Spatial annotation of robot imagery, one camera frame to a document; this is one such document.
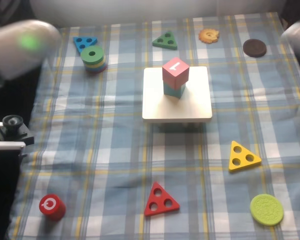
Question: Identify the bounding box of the yellow triangle with holes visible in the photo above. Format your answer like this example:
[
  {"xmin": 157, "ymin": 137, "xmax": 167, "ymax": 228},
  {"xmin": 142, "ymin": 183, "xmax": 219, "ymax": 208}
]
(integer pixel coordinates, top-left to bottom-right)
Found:
[{"xmin": 228, "ymin": 140, "xmax": 262, "ymax": 172}]

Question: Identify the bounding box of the blue plaid tablecloth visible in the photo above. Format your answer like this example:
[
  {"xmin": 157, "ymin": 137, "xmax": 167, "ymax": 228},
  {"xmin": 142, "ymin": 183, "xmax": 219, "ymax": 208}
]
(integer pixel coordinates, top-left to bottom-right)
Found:
[{"xmin": 4, "ymin": 11, "xmax": 300, "ymax": 240}]

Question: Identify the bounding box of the blue letter block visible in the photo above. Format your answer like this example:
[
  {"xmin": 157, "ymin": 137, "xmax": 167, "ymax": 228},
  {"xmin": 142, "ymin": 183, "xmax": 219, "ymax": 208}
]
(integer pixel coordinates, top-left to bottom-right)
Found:
[{"xmin": 163, "ymin": 81, "xmax": 186, "ymax": 99}]

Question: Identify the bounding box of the small white table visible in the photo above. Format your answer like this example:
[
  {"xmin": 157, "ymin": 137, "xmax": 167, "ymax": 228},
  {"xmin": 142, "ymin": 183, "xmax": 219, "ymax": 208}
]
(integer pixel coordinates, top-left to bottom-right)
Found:
[{"xmin": 141, "ymin": 66, "xmax": 213, "ymax": 127}]

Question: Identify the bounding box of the red triangle with holes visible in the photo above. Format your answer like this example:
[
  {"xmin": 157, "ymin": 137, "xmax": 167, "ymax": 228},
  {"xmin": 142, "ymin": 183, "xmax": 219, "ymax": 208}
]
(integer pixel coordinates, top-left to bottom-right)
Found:
[{"xmin": 143, "ymin": 181, "xmax": 181, "ymax": 217}]

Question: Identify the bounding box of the red number block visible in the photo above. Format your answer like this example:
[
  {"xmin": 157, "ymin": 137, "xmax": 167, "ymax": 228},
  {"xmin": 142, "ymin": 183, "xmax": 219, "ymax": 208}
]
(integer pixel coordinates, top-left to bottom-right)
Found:
[{"xmin": 161, "ymin": 56, "xmax": 190, "ymax": 90}]

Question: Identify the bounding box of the green round cookie toy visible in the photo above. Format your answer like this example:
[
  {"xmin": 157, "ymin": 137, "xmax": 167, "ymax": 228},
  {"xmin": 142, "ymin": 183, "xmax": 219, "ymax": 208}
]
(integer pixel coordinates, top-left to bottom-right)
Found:
[{"xmin": 249, "ymin": 193, "xmax": 285, "ymax": 227}]

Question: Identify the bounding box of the blue triangle with holes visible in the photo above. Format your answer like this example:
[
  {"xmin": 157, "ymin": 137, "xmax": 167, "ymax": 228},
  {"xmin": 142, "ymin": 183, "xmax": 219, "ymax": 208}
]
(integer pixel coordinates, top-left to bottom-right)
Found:
[{"xmin": 72, "ymin": 36, "xmax": 99, "ymax": 54}]

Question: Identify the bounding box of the green wooden ring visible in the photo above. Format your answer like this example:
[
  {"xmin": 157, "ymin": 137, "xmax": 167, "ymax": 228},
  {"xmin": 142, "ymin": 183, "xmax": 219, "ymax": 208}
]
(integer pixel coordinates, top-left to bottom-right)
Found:
[{"xmin": 80, "ymin": 45, "xmax": 105, "ymax": 65}]

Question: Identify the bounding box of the black camera with lens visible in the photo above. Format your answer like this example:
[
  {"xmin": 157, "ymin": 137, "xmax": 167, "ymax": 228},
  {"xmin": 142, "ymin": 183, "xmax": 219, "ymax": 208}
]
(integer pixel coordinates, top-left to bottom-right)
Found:
[{"xmin": 2, "ymin": 114, "xmax": 35, "ymax": 146}]

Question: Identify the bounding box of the yellow flower cookie toy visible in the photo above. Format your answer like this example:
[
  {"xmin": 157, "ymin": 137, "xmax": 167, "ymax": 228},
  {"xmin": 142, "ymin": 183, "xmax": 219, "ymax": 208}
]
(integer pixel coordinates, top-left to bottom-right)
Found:
[{"xmin": 198, "ymin": 28, "xmax": 220, "ymax": 45}]

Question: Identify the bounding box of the blue wooden ring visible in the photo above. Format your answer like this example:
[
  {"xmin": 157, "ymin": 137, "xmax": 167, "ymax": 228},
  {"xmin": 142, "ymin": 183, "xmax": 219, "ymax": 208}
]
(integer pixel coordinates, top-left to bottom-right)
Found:
[{"xmin": 84, "ymin": 61, "xmax": 108, "ymax": 72}]

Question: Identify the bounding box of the yellow wooden ring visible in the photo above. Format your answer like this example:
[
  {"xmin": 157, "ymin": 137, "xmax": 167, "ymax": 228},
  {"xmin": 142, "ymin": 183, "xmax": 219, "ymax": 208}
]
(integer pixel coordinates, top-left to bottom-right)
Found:
[{"xmin": 83, "ymin": 57, "xmax": 106, "ymax": 69}]

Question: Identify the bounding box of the brown round cookie toy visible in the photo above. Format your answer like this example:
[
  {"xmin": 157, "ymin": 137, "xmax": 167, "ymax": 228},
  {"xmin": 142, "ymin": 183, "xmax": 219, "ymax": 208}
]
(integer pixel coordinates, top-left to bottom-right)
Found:
[{"xmin": 242, "ymin": 38, "xmax": 268, "ymax": 58}]

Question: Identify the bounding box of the green triangle with holes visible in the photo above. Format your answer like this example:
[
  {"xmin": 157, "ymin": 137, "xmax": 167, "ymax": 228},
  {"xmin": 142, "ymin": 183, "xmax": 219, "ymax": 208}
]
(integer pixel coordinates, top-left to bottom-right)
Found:
[{"xmin": 152, "ymin": 31, "xmax": 178, "ymax": 51}]

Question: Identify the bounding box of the red cylinder block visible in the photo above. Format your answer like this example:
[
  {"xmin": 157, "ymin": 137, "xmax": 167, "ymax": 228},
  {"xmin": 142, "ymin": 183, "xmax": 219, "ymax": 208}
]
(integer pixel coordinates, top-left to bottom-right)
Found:
[{"xmin": 38, "ymin": 193, "xmax": 67, "ymax": 222}]

